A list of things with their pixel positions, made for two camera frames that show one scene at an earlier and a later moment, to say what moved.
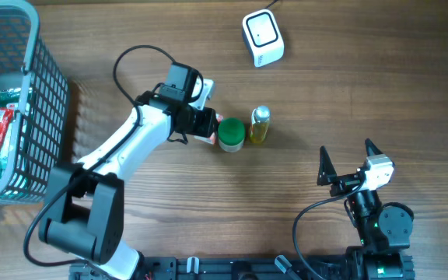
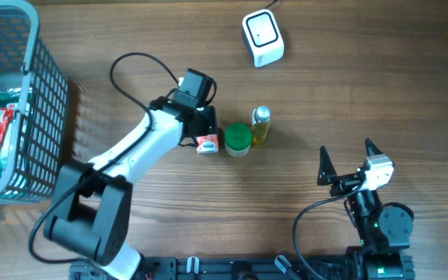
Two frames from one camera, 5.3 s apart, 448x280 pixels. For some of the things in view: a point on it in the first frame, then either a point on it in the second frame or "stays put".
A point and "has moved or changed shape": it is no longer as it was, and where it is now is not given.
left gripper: [208, 122] stays put
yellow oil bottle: [259, 124] stays put
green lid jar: [231, 134] has moved or changed shape
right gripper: [327, 175] stays put
